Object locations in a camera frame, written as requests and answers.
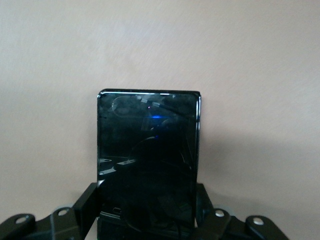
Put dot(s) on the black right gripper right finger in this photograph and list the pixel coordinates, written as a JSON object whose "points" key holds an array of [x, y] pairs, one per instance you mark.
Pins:
{"points": [[215, 220]]}

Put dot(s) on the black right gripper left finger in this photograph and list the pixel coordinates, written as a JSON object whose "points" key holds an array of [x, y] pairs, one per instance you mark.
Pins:
{"points": [[75, 215]]}

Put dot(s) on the tall black smartphone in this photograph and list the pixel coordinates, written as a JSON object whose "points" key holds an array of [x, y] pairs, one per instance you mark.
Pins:
{"points": [[147, 150]]}

